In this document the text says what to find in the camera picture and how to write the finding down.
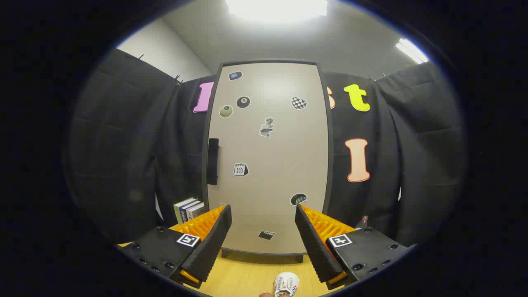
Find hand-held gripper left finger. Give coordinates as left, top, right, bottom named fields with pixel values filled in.
left=118, top=205, right=232, bottom=289

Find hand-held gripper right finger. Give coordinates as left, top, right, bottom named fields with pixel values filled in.
left=295, top=203, right=417, bottom=290

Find white shoe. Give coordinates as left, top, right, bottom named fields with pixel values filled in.
left=274, top=272, right=299, bottom=297

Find dark grey shoe cabinet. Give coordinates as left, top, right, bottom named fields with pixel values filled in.
left=201, top=60, right=335, bottom=263

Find black door handle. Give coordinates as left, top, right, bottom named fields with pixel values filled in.
left=206, top=138, right=219, bottom=186

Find beige shoe cabinet door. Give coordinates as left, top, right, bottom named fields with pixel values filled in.
left=206, top=63, right=329, bottom=255

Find dark blue spine book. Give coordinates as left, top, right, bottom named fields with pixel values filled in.
left=180, top=200, right=200, bottom=224

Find green spine book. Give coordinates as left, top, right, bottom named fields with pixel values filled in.
left=173, top=198, right=195, bottom=224

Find narrow ceiling light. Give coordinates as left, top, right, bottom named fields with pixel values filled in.
left=395, top=38, right=429, bottom=64

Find large ceiling light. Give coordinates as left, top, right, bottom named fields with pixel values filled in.
left=225, top=0, right=328, bottom=21

